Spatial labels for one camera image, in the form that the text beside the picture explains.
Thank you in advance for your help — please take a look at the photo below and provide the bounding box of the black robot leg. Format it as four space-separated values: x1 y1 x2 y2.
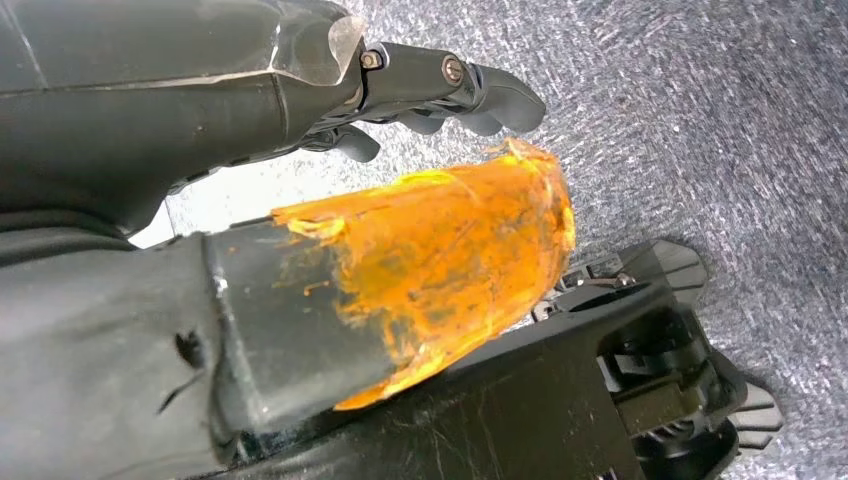
218 238 786 480

